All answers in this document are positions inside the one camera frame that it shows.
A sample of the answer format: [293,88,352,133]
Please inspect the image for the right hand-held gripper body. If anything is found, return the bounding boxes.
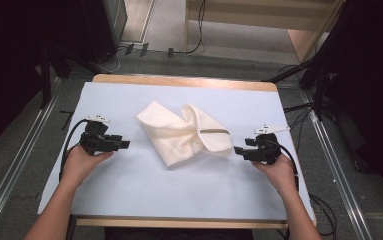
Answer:
[253,124,291,166]

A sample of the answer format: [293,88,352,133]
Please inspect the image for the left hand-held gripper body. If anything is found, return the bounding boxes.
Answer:
[78,114,114,157]

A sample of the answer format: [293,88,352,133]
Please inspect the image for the white towel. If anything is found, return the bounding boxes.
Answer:
[134,100,234,168]

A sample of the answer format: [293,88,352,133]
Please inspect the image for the person's right hand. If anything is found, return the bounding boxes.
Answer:
[251,153,299,197]

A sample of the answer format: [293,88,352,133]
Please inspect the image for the person's left hand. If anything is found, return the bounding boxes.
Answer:
[60,144,115,188]

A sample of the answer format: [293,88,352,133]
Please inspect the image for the light blue table mat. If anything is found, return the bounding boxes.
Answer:
[37,81,317,223]

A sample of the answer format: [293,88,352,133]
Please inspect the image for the black metal stand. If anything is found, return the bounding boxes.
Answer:
[38,43,98,110]
[261,0,363,122]

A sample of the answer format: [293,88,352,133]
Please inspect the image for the wooden table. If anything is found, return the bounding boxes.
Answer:
[37,73,318,231]

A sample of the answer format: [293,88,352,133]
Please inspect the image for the black cabinet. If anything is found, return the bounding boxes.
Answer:
[80,0,129,64]

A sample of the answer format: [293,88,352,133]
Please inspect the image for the black curtain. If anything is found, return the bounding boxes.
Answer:
[323,0,383,203]
[0,0,90,158]

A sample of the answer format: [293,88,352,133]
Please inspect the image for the light wooden shelf unit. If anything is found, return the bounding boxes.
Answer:
[183,0,347,64]

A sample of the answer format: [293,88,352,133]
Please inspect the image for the right hand-held gripper cable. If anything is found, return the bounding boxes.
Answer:
[272,139,301,193]

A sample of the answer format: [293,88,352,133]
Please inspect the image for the hand-held gripper cable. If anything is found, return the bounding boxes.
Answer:
[58,118,91,183]
[272,139,301,193]

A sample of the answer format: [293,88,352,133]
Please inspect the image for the left hand-held gripper cable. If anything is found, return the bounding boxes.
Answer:
[58,118,91,183]

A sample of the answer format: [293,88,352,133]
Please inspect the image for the thin black floor cables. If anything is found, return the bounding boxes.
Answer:
[282,102,315,155]

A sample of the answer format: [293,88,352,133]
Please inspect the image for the metal floor rail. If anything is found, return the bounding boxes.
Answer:
[299,89,376,240]
[0,77,62,240]

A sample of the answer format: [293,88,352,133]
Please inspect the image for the white floor cable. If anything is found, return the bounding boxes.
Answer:
[100,46,127,75]

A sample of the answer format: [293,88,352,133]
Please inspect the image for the black floor cable loop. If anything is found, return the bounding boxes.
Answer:
[308,193,339,238]

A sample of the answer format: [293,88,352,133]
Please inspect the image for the black hanging cable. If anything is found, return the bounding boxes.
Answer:
[178,0,207,56]

